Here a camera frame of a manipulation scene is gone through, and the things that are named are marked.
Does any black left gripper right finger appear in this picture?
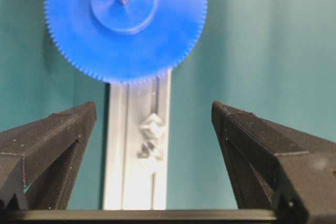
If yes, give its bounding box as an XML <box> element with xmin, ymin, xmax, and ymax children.
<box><xmin>212</xmin><ymin>101</ymin><xmax>335</xmax><ymax>223</ymax></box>

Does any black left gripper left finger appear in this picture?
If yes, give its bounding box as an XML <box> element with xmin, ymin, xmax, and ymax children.
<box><xmin>1</xmin><ymin>101</ymin><xmax>97</xmax><ymax>210</ymax></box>

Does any large blue plastic gear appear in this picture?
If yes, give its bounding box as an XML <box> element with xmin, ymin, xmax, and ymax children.
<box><xmin>44</xmin><ymin>0</ymin><xmax>207</xmax><ymax>84</ymax></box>

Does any aluminium extrusion rail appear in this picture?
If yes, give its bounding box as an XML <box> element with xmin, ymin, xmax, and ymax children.
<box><xmin>102</xmin><ymin>71</ymin><xmax>171</xmax><ymax>210</ymax></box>

